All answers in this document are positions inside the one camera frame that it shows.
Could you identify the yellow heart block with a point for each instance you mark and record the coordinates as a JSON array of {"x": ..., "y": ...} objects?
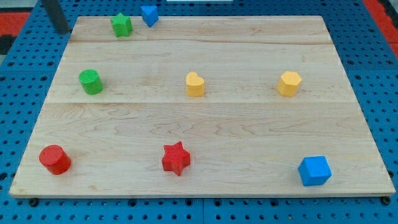
[{"x": 195, "y": 85}]

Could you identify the green star block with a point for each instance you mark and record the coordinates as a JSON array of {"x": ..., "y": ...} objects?
[{"x": 121, "y": 25}]

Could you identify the yellow hexagon block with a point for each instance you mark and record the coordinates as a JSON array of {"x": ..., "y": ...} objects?
[{"x": 289, "y": 83}]

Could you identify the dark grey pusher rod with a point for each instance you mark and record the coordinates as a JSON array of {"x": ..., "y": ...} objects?
[{"x": 56, "y": 16}]

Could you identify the red cylinder block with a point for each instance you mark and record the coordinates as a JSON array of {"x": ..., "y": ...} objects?
[{"x": 55, "y": 159}]

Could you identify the light wooden board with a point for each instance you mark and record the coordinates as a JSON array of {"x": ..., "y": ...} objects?
[{"x": 245, "y": 139}]

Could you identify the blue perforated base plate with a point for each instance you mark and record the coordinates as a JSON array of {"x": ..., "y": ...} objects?
[{"x": 371, "y": 65}]

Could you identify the blue triangle block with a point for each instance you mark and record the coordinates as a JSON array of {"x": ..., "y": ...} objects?
[{"x": 149, "y": 15}]

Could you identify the blue cube block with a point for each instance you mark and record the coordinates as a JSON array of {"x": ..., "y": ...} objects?
[{"x": 314, "y": 170}]

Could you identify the green cylinder block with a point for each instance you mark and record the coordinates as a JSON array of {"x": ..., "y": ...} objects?
[{"x": 90, "y": 82}]

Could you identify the red star block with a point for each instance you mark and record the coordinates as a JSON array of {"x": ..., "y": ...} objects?
[{"x": 175, "y": 158}]

